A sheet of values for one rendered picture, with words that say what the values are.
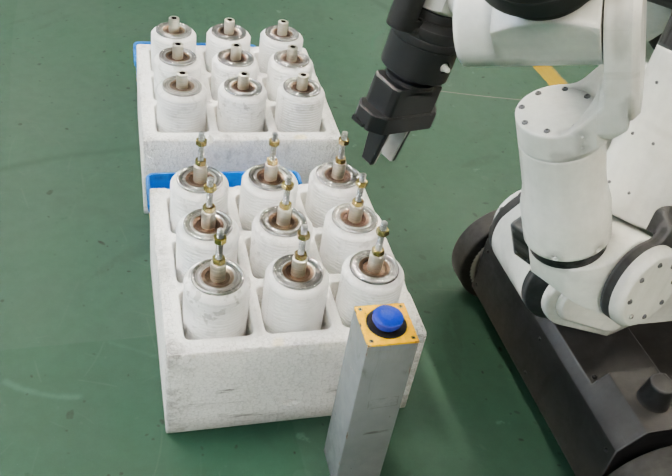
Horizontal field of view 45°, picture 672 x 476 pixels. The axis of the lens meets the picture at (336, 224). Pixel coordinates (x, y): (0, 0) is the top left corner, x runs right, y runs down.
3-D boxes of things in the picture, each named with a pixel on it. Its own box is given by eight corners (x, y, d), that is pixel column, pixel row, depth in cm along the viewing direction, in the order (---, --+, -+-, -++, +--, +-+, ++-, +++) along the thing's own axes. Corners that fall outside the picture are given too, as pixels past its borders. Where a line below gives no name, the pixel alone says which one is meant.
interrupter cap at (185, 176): (228, 173, 135) (228, 170, 135) (215, 199, 130) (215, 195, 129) (185, 164, 136) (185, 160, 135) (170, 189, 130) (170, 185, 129)
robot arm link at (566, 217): (476, 129, 64) (500, 289, 77) (571, 186, 57) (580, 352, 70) (574, 67, 67) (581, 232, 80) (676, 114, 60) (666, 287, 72)
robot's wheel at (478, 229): (530, 278, 164) (561, 201, 151) (541, 296, 160) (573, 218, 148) (440, 286, 158) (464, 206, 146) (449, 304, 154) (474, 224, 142)
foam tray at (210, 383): (348, 253, 162) (362, 181, 151) (405, 408, 133) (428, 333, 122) (150, 263, 152) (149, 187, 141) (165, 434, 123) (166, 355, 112)
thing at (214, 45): (242, 93, 191) (247, 23, 180) (248, 115, 184) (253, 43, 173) (201, 93, 189) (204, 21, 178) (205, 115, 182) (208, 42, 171)
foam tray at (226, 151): (297, 112, 202) (305, 47, 190) (330, 209, 173) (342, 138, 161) (137, 112, 192) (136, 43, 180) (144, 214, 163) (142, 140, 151)
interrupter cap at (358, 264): (399, 257, 125) (400, 254, 124) (397, 290, 119) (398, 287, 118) (351, 249, 124) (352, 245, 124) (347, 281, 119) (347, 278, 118)
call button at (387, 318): (395, 313, 106) (398, 302, 105) (404, 336, 103) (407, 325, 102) (367, 316, 105) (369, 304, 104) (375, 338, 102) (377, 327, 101)
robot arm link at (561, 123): (491, 0, 51) (510, 161, 60) (641, -7, 48) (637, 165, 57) (510, -48, 56) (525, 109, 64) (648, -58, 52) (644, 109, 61)
